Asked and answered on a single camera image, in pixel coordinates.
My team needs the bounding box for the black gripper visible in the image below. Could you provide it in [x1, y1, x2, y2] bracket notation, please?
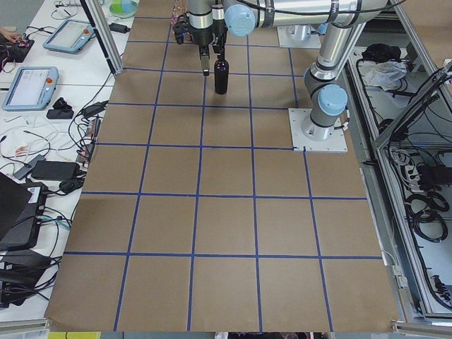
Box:
[172, 12, 227, 76]

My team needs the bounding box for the dark wine bottle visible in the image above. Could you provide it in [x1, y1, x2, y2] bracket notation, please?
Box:
[214, 48, 230, 95]

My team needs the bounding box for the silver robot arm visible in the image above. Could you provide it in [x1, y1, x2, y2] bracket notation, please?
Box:
[172, 1, 399, 99]

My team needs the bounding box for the green bowl with blocks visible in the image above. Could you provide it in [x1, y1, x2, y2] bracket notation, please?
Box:
[109, 0, 138, 19]

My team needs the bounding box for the black power brick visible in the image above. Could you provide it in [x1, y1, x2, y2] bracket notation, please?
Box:
[109, 23, 131, 34]

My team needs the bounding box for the blue teach pendant far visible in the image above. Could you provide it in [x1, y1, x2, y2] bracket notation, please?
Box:
[42, 19, 94, 54]

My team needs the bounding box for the blue teach pendant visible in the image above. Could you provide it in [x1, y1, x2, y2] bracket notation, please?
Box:
[42, 19, 94, 54]
[2, 66, 59, 112]

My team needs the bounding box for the blue teach pendant near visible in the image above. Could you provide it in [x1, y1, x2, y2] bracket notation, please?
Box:
[2, 66, 59, 112]

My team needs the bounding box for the black power adapter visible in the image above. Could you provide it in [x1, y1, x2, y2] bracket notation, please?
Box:
[31, 160, 80, 181]

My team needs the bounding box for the black laptop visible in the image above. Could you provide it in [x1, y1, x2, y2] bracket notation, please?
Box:
[1, 174, 47, 251]

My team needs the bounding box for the copper wire wine basket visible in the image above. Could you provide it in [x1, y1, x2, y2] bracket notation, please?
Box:
[171, 0, 187, 25]

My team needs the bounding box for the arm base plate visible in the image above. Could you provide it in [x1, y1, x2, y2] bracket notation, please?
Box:
[277, 25, 321, 49]
[288, 108, 347, 153]

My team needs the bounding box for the aluminium frame post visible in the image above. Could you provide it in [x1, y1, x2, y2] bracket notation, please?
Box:
[80, 0, 124, 76]

